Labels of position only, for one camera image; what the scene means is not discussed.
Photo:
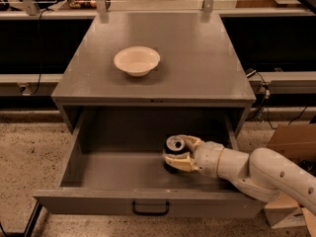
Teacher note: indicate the white bowl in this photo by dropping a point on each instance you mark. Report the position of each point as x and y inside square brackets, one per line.
[137, 61]

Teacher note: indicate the cardboard box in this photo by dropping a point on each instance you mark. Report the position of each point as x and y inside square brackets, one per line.
[296, 142]

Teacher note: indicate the black drawer handle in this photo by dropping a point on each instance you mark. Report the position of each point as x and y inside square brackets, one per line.
[150, 209]

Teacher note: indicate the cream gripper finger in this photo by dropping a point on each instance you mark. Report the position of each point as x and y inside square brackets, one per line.
[183, 162]
[191, 142]

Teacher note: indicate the grey cabinet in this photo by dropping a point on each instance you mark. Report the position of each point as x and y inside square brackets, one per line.
[177, 59]

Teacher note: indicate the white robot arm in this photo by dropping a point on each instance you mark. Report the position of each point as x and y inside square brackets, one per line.
[263, 174]

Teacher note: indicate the grey open drawer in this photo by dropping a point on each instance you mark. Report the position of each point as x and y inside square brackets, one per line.
[115, 158]

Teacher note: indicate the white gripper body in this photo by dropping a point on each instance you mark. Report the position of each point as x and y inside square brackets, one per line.
[207, 159]

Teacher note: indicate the blue pepsi can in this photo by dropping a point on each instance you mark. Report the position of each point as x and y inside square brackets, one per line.
[174, 146]

